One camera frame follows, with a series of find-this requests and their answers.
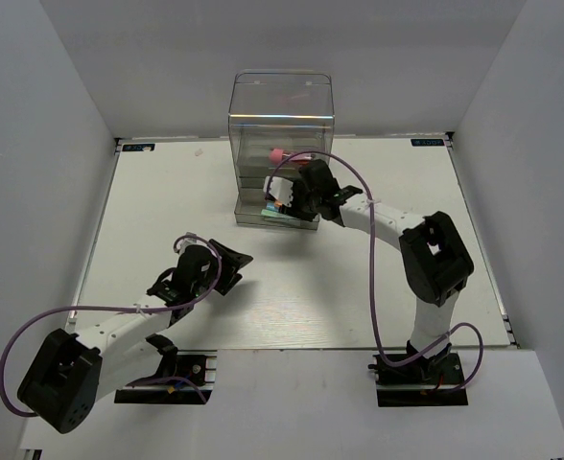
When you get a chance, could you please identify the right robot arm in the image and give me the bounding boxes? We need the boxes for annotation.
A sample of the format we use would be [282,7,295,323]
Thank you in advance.
[263,156,474,382]

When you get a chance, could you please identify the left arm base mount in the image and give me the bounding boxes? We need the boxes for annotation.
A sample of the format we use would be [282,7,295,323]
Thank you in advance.
[114,351,217,405]

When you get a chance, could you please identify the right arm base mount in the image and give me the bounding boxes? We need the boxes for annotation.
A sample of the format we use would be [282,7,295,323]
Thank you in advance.
[367,353,468,408]

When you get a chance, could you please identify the green capped highlighter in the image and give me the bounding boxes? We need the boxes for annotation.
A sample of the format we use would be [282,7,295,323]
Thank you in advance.
[261,208,284,219]

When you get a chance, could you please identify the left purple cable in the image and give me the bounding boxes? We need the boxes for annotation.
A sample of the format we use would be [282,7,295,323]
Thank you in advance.
[0,232,223,416]

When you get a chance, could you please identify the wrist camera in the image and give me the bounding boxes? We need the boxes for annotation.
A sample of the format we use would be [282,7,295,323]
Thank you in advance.
[263,176,294,207]
[173,233,199,254]

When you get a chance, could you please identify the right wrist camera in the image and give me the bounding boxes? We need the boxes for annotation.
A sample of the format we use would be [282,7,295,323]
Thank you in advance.
[263,176,294,207]

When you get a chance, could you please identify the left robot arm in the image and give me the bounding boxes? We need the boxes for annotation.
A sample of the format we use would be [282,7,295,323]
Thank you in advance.
[17,234,253,433]

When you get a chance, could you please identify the blue capped highlighter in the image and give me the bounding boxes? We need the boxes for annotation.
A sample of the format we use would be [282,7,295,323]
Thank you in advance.
[264,216,307,228]

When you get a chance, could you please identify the clear drawer organizer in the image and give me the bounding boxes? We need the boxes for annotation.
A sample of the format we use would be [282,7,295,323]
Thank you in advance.
[227,69,335,230]

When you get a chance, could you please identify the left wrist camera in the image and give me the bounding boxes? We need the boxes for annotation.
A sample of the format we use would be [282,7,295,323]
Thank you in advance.
[173,233,199,254]

